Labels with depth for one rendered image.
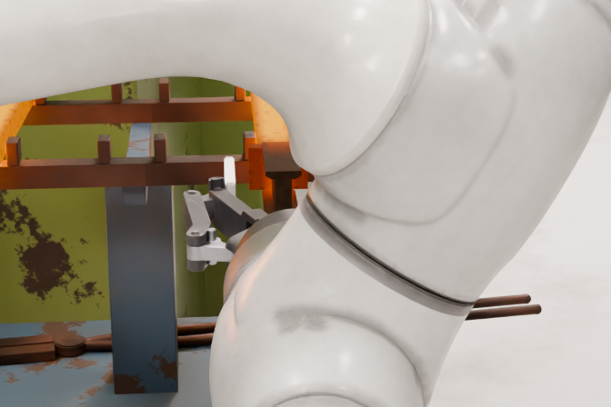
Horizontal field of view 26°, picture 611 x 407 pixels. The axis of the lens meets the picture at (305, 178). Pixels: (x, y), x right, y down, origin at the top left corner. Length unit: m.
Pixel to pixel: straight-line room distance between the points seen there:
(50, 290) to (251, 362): 1.04
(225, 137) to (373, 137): 1.42
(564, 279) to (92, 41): 2.92
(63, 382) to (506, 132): 0.77
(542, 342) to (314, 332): 2.46
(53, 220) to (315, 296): 1.01
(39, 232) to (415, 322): 1.03
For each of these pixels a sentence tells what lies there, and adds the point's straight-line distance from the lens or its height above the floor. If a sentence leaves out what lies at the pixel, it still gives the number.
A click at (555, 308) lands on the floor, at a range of 3.25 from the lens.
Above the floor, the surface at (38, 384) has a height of 0.67.
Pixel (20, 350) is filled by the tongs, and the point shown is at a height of 0.68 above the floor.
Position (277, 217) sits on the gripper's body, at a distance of 0.81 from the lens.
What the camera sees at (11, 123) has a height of 0.94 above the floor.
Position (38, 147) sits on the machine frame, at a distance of 1.59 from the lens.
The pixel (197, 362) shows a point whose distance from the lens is 1.33.
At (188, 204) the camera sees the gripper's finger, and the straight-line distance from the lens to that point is 0.91.
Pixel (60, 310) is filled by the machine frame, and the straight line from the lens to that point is 1.65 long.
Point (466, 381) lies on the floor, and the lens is 2.85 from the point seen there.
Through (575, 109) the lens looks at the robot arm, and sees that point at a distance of 0.62.
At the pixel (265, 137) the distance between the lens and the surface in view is 1.08.
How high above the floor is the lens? 1.22
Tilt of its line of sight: 17 degrees down
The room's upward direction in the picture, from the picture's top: straight up
